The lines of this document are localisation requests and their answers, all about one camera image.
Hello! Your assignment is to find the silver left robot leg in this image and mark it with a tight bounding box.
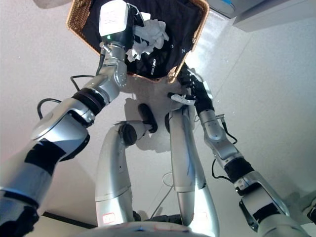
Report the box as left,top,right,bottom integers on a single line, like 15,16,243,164
94,103,158,228

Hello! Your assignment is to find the white garment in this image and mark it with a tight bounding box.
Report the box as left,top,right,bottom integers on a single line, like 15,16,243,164
125,12,170,61

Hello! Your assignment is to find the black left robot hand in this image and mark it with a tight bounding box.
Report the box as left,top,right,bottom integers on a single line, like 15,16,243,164
98,0,152,48

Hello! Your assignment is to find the silver robot leg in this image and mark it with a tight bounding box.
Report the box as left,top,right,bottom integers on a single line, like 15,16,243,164
94,103,158,228
163,106,220,237

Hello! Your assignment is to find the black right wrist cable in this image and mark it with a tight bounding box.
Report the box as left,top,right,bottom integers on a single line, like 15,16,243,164
214,113,239,146

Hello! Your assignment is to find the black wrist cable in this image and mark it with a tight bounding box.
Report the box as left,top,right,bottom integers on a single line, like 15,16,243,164
70,43,107,92
214,113,239,146

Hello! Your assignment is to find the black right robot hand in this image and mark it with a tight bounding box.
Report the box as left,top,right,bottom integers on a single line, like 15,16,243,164
167,66,214,113

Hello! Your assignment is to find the silver right robot leg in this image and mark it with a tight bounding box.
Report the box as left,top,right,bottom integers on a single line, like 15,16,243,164
163,106,220,237

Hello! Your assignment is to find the silver robot torso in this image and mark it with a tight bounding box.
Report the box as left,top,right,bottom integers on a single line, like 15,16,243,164
74,221,198,237

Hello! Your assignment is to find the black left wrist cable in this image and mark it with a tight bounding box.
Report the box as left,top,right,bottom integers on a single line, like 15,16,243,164
70,43,107,92

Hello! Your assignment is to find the black garment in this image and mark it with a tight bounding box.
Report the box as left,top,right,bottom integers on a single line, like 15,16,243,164
81,0,207,80

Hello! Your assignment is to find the brown wicker basket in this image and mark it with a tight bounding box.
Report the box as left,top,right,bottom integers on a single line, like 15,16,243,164
66,0,210,83

